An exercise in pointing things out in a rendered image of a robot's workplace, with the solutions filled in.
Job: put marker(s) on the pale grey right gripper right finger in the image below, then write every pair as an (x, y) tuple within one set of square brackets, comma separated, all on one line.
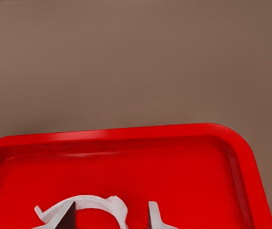
[(153, 214)]

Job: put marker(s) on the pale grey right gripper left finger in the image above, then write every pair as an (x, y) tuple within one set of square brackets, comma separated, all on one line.
[(69, 220)]

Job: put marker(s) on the red plastic tray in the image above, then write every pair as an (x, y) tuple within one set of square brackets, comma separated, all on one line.
[(174, 167)]

